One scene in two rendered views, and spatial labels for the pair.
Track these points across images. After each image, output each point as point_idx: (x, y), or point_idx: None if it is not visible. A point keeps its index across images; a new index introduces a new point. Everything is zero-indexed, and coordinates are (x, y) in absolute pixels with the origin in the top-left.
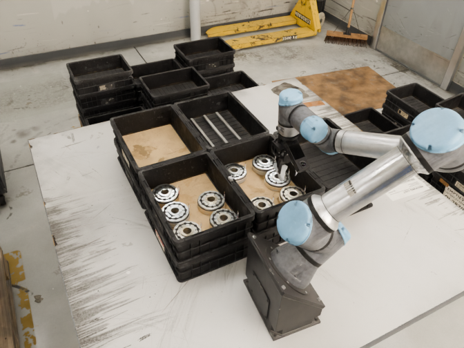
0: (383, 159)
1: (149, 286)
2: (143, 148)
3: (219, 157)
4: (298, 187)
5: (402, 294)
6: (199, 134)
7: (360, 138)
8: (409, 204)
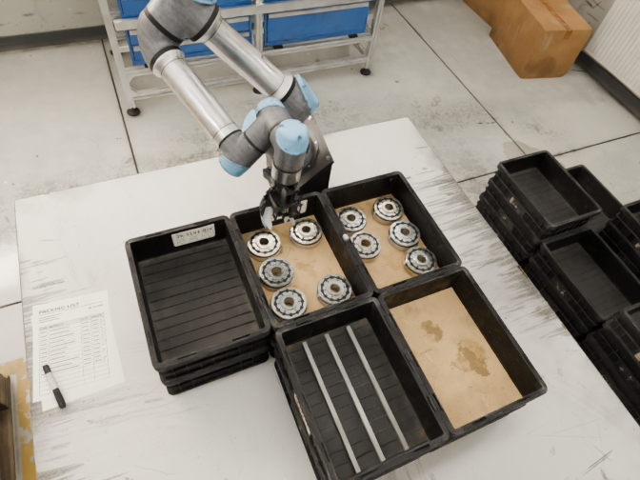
0: (234, 31)
1: None
2: (472, 367)
3: None
4: (253, 251)
5: (178, 182)
6: (391, 333)
7: (219, 105)
8: (87, 282)
